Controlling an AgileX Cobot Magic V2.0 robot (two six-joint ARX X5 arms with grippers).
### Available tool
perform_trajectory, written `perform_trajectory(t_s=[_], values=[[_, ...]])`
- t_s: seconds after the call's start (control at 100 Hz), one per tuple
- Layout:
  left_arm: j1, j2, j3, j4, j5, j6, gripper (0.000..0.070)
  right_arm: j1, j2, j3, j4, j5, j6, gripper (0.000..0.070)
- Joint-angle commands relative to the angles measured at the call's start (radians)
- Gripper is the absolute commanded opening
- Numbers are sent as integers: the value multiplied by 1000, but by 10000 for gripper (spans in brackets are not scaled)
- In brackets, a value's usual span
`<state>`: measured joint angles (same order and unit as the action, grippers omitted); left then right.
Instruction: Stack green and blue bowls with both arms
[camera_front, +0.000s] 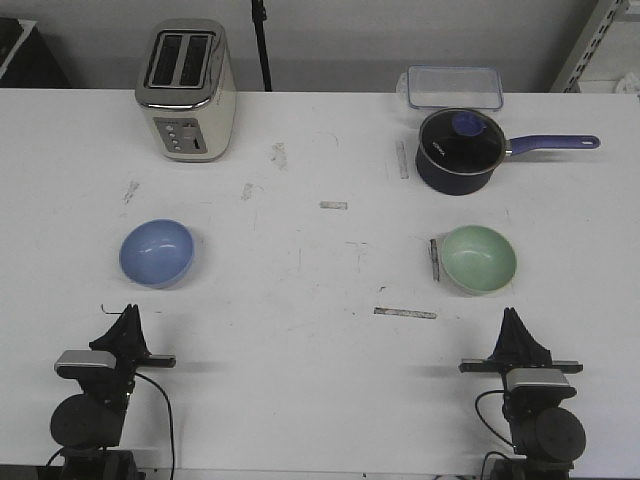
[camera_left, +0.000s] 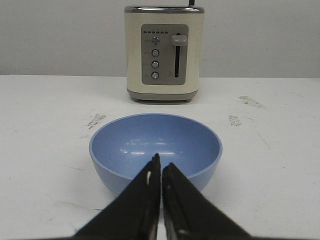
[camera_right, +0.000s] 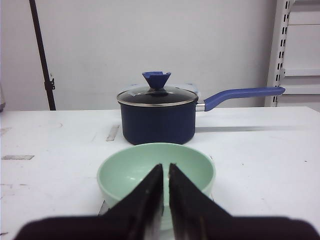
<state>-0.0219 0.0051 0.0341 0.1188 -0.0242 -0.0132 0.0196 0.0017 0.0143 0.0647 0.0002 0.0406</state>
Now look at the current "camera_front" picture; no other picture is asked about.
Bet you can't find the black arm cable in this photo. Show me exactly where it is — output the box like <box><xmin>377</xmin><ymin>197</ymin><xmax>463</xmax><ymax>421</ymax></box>
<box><xmin>473</xmin><ymin>389</ymin><xmax>516</xmax><ymax>471</ymax></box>
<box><xmin>134</xmin><ymin>371</ymin><xmax>176</xmax><ymax>476</ymax></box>

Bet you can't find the dark blue saucepan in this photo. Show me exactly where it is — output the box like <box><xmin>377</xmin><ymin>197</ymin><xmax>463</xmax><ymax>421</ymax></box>
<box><xmin>416</xmin><ymin>135</ymin><xmax>601</xmax><ymax>196</ymax></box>

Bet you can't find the cream silver two-slot toaster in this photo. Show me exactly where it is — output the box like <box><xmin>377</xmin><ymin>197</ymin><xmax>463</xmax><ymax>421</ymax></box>
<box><xmin>135</xmin><ymin>18</ymin><xmax>237</xmax><ymax>163</ymax></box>

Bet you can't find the clear plastic container blue rim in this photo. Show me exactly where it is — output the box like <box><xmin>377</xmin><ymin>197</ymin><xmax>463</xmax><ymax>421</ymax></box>
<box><xmin>396</xmin><ymin>65</ymin><xmax>504</xmax><ymax>111</ymax></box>

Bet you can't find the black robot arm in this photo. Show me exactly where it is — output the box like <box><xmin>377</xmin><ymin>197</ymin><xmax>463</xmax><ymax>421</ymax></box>
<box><xmin>459</xmin><ymin>307</ymin><xmax>586</xmax><ymax>479</ymax></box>
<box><xmin>50</xmin><ymin>304</ymin><xmax>176</xmax><ymax>479</ymax></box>

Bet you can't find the white slotted shelf rack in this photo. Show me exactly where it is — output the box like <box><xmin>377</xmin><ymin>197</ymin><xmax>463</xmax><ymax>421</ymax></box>
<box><xmin>549</xmin><ymin>1</ymin><xmax>639</xmax><ymax>93</ymax></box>

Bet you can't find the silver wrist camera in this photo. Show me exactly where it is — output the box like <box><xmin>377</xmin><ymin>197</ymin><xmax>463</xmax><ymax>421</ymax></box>
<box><xmin>54</xmin><ymin>350</ymin><xmax>116</xmax><ymax>380</ymax></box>
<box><xmin>505</xmin><ymin>368</ymin><xmax>570</xmax><ymax>392</ymax></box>

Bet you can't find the black tripod pole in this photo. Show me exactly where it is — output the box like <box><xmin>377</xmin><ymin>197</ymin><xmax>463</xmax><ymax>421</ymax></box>
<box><xmin>251</xmin><ymin>0</ymin><xmax>273</xmax><ymax>92</ymax></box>

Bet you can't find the blue bowl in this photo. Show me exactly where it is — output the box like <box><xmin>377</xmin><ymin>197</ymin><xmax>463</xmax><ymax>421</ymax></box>
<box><xmin>119</xmin><ymin>219</ymin><xmax>195</xmax><ymax>288</ymax></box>

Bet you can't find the glass pot lid blue knob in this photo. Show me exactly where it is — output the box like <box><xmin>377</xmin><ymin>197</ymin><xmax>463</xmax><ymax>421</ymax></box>
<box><xmin>420</xmin><ymin>108</ymin><xmax>506</xmax><ymax>174</ymax></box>

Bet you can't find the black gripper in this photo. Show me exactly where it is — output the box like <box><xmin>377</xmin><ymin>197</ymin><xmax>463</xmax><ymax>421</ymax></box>
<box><xmin>458</xmin><ymin>307</ymin><xmax>583</xmax><ymax>421</ymax></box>
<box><xmin>78</xmin><ymin>304</ymin><xmax>176</xmax><ymax>411</ymax></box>

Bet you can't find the green bowl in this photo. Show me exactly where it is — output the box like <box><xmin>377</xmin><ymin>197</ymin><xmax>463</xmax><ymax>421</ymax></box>
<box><xmin>440</xmin><ymin>225</ymin><xmax>518</xmax><ymax>295</ymax></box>

